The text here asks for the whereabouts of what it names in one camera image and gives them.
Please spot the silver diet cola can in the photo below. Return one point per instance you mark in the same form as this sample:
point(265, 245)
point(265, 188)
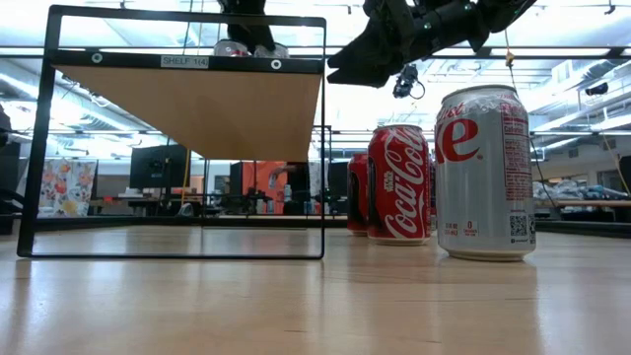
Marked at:
point(485, 187)

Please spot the floral cloth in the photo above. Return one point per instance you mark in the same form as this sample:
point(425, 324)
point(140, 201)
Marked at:
point(66, 187)

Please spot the black aluminium table frame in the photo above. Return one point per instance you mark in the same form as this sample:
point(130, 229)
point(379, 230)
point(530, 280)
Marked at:
point(148, 222)

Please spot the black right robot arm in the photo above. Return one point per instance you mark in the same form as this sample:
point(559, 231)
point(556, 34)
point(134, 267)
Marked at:
point(508, 12)

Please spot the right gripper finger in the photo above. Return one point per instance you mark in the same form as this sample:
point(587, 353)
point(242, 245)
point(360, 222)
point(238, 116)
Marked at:
point(374, 76)
point(370, 51)

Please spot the wooden shelf with black frame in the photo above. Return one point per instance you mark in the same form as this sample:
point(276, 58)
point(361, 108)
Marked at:
point(197, 113)

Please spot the black ceiling device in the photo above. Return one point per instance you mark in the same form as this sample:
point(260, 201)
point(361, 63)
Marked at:
point(596, 89)

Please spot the wooden background table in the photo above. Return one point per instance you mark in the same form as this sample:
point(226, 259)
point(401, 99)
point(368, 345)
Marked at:
point(581, 203)

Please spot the black computer monitor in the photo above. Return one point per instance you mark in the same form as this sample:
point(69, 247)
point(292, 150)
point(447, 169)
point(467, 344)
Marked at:
point(158, 167)

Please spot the black overhead camera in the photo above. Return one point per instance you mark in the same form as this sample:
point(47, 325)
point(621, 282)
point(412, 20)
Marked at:
point(405, 81)

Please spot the black overhead rig beam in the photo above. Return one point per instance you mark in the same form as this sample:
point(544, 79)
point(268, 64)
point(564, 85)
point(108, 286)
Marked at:
point(542, 51)

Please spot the orange panel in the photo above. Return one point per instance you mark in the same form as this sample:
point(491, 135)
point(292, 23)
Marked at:
point(259, 177)

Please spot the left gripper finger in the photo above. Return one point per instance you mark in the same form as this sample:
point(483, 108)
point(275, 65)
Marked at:
point(256, 37)

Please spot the red cola can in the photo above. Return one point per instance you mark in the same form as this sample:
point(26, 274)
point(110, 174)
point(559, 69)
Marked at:
point(399, 187)
point(357, 197)
point(432, 197)

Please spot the white shelf label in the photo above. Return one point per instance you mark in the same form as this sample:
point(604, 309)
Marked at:
point(185, 61)

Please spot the pile of plastic bags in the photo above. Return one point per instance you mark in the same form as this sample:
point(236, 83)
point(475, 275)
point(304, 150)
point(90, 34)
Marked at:
point(562, 190)

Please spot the person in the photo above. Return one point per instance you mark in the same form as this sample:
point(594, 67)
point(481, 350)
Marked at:
point(298, 187)

